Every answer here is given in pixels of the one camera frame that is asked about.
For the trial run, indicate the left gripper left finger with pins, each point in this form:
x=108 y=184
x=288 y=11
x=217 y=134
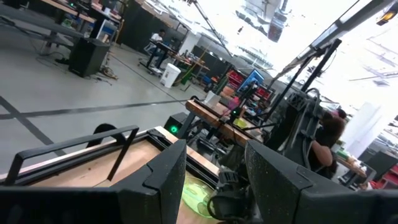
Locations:
x=155 y=199

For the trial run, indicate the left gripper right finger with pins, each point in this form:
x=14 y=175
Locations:
x=295 y=202

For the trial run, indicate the small black robot arm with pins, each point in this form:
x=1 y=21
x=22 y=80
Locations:
x=239 y=105

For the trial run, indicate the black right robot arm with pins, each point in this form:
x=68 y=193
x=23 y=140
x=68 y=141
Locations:
x=295 y=130

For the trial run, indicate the green translucent plate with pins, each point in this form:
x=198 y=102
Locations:
x=194 y=193

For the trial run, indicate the black box green light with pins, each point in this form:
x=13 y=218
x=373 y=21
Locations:
x=174 y=124

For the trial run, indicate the wooden workbench black legs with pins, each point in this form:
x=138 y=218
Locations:
x=214 y=119

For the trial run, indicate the black table clamp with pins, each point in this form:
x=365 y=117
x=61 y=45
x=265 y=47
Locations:
x=101 y=129

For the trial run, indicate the dark monitor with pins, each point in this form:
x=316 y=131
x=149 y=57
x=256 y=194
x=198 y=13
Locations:
x=381 y=163

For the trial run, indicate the clear acrylic tray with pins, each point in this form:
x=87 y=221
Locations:
x=77 y=142

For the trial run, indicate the white box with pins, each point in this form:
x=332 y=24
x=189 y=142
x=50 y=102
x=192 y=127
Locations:
x=213 y=99

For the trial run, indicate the red storage bin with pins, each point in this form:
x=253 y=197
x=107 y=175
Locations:
x=265 y=92
x=235 y=78

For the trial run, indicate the blue crate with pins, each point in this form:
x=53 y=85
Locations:
x=252 y=80

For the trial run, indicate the white waste bin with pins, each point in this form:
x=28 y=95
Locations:
x=170 y=75

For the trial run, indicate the black standing desk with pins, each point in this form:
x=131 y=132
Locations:
x=160 y=49

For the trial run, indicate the black computer tower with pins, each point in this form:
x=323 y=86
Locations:
x=88 y=57

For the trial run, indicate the seated person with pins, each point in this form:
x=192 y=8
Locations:
x=157 y=36

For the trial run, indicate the long grey table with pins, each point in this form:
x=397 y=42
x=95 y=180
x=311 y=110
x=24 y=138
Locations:
x=37 y=23

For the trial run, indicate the black aluminium rig frame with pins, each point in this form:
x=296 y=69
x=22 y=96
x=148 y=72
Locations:
x=161 y=137

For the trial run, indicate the black partition wall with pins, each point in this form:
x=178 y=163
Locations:
x=140 y=26

